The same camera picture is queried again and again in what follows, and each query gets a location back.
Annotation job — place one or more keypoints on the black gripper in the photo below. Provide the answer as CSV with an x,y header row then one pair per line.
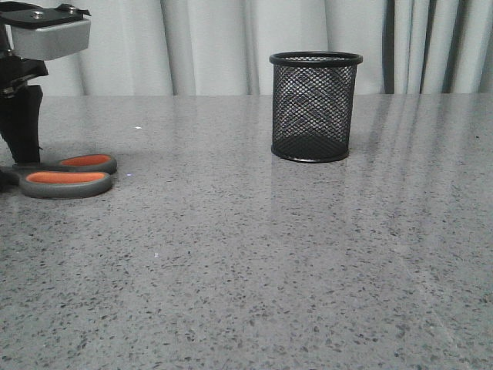
x,y
20,113

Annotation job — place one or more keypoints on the grey orange scissors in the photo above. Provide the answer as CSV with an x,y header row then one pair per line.
x,y
75,177

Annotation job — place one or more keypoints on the grey curtain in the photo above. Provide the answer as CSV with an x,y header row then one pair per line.
x,y
208,48

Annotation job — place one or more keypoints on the black mesh pen holder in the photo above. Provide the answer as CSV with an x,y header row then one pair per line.
x,y
313,94

